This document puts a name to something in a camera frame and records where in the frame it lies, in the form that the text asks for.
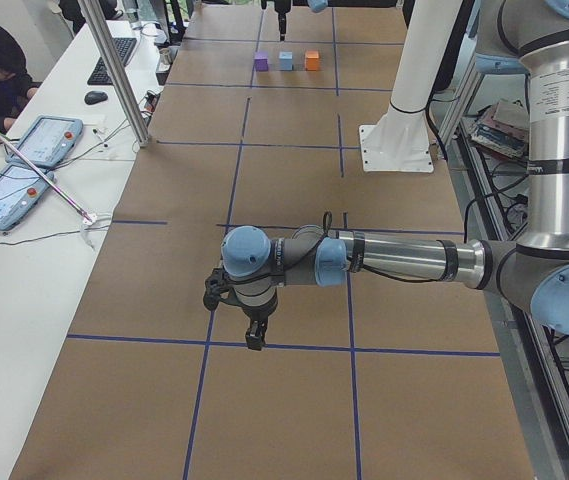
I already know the orange foam block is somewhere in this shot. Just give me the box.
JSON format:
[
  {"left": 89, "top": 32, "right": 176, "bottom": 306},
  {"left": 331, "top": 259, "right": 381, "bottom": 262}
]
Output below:
[{"left": 304, "top": 50, "right": 321, "bottom": 71}]

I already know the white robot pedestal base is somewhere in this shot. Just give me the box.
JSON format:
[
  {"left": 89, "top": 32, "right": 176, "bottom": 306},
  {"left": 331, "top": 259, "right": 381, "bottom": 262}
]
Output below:
[{"left": 359, "top": 0, "right": 473, "bottom": 173}]

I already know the black keyboard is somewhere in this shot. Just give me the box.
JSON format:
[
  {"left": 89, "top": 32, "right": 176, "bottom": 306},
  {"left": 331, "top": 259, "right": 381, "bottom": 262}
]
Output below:
[{"left": 86, "top": 37, "right": 138, "bottom": 86}]

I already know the black computer mouse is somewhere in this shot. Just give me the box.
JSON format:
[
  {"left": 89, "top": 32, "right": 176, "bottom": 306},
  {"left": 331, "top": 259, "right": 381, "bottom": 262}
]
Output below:
[{"left": 84, "top": 90, "right": 109, "bottom": 106}]

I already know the stack of magazines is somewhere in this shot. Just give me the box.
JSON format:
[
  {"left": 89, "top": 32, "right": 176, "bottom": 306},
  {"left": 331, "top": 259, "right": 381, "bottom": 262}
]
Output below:
[{"left": 470, "top": 100, "right": 529, "bottom": 158}]

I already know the teach pendant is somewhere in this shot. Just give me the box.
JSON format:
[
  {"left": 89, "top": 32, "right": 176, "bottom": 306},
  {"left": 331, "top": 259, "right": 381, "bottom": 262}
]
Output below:
[
  {"left": 0, "top": 164, "right": 50, "bottom": 231},
  {"left": 15, "top": 115, "right": 84, "bottom": 170}
]

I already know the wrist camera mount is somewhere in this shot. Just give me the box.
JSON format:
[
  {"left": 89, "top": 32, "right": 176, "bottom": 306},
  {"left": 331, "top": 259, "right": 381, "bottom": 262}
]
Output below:
[{"left": 203, "top": 267, "right": 237, "bottom": 312}]

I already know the aluminium frame post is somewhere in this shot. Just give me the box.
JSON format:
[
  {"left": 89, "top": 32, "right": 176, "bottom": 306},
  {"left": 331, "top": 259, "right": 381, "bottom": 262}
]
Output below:
[{"left": 78, "top": 0, "right": 149, "bottom": 148}]

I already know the purple foam block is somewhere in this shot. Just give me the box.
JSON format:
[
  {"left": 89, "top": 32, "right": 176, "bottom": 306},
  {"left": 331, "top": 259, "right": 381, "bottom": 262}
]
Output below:
[{"left": 254, "top": 51, "right": 269, "bottom": 72}]

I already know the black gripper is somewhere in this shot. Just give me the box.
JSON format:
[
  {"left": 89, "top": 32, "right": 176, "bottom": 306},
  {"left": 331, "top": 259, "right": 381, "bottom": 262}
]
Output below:
[
  {"left": 233, "top": 282, "right": 278, "bottom": 350},
  {"left": 261, "top": 0, "right": 292, "bottom": 41}
]

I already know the lower teach pendant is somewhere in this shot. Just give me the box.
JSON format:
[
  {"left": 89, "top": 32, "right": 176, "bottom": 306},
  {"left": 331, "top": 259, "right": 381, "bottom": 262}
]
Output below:
[{"left": 0, "top": 164, "right": 50, "bottom": 231}]

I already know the long metal rod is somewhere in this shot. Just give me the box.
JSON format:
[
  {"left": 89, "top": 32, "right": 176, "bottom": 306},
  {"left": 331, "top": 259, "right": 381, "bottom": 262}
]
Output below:
[{"left": 0, "top": 132, "right": 98, "bottom": 226}]

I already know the light blue foam block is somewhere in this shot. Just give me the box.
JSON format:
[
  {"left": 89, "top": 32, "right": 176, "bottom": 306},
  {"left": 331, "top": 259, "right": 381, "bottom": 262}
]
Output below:
[{"left": 278, "top": 51, "right": 294, "bottom": 71}]

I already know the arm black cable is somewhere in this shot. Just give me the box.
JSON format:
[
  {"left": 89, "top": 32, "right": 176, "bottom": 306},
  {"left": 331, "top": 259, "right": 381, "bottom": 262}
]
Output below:
[{"left": 248, "top": 211, "right": 450, "bottom": 284}]

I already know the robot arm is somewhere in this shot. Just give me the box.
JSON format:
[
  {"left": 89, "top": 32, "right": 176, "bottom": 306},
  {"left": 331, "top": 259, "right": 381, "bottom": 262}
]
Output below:
[
  {"left": 203, "top": 1, "right": 569, "bottom": 350},
  {"left": 259, "top": 0, "right": 365, "bottom": 42}
]

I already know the upper teach pendant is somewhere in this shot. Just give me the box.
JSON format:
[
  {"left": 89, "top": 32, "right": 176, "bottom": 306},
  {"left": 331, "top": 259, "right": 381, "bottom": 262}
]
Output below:
[{"left": 15, "top": 115, "right": 84, "bottom": 170}]

